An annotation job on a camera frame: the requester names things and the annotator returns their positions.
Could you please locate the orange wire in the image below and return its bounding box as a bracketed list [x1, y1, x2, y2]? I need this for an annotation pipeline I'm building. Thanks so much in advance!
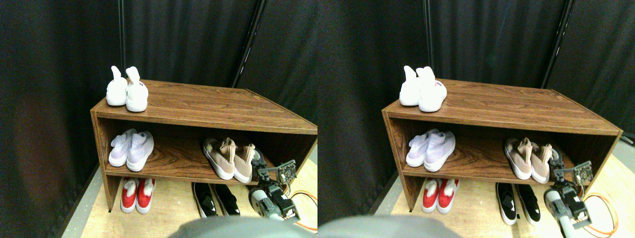
[583, 193, 619, 238]
[289, 191, 318, 233]

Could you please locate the red shoe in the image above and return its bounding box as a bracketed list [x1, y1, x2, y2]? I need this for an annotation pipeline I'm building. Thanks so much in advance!
[437, 179, 460, 215]
[136, 178, 156, 215]
[121, 178, 139, 214]
[422, 178, 442, 214]

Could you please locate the white shoe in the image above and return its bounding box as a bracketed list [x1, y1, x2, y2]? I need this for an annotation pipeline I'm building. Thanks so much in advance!
[106, 65, 128, 106]
[417, 66, 447, 113]
[125, 66, 149, 113]
[399, 65, 422, 107]

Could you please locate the black curtain pole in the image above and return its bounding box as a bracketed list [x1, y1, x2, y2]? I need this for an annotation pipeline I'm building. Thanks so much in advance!
[119, 0, 125, 82]
[231, 0, 268, 89]
[541, 0, 576, 90]

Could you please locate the pale purple shoe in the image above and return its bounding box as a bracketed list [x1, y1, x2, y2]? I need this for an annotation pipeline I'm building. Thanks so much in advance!
[127, 131, 154, 172]
[423, 131, 456, 173]
[406, 129, 440, 168]
[108, 129, 137, 167]

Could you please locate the brown shoe rack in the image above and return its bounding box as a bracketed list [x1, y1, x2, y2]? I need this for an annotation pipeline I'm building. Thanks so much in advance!
[381, 78, 623, 213]
[90, 79, 318, 213]

